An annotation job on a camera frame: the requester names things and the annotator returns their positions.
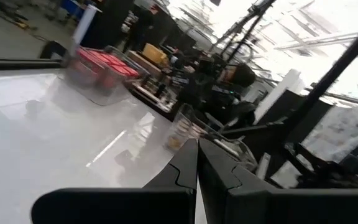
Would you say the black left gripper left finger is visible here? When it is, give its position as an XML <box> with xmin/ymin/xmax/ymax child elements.
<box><xmin>31</xmin><ymin>138</ymin><xmax>199</xmax><ymax>224</ymax></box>

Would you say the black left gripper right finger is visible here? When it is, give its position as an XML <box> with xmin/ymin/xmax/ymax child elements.
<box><xmin>198</xmin><ymin>138</ymin><xmax>358</xmax><ymax>224</ymax></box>

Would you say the large clear plastic bin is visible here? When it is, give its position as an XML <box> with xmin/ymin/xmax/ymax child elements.
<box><xmin>164</xmin><ymin>103</ymin><xmax>258</xmax><ymax>171</ymax></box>

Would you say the small glass spice jar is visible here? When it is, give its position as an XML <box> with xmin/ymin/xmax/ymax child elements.
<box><xmin>191</xmin><ymin>125</ymin><xmax>210</xmax><ymax>141</ymax></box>
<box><xmin>177</xmin><ymin>117</ymin><xmax>196</xmax><ymax>138</ymax></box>
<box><xmin>165</xmin><ymin>130</ymin><xmax>188</xmax><ymax>152</ymax></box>

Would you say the red block bottom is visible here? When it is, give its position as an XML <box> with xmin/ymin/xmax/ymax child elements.
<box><xmin>113</xmin><ymin>65</ymin><xmax>142</xmax><ymax>86</ymax></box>

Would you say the white plastic sheet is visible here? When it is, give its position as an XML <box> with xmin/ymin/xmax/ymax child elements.
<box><xmin>301</xmin><ymin>105</ymin><xmax>358</xmax><ymax>163</ymax></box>

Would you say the small clear plastic bin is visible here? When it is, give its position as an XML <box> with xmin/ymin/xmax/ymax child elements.
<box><xmin>61</xmin><ymin>45</ymin><xmax>151</xmax><ymax>107</ymax></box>

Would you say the white board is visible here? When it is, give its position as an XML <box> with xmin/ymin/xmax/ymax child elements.
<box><xmin>253</xmin><ymin>68</ymin><xmax>306</xmax><ymax>125</ymax></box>

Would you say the person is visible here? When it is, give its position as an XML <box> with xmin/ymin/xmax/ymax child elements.
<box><xmin>221</xmin><ymin>63</ymin><xmax>257</xmax><ymax>88</ymax></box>

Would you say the black diagonal bar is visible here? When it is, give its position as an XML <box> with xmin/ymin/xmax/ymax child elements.
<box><xmin>283</xmin><ymin>15</ymin><xmax>358</xmax><ymax>134</ymax></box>

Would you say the yellow box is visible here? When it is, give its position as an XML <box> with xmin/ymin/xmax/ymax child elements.
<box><xmin>142</xmin><ymin>42</ymin><xmax>168</xmax><ymax>67</ymax></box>

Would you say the black tripod stand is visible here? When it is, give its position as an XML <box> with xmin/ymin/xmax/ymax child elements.
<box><xmin>209</xmin><ymin>0</ymin><xmax>277</xmax><ymax>65</ymax></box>

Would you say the grey metal bracket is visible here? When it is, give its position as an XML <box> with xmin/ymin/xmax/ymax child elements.
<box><xmin>255</xmin><ymin>152</ymin><xmax>272</xmax><ymax>181</ymax></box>

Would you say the small black post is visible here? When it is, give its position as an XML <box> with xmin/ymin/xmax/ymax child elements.
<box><xmin>39</xmin><ymin>40</ymin><xmax>68</xmax><ymax>60</ymax></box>

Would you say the white post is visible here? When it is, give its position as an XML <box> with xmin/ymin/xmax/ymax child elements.
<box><xmin>71</xmin><ymin>4</ymin><xmax>103</xmax><ymax>57</ymax></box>

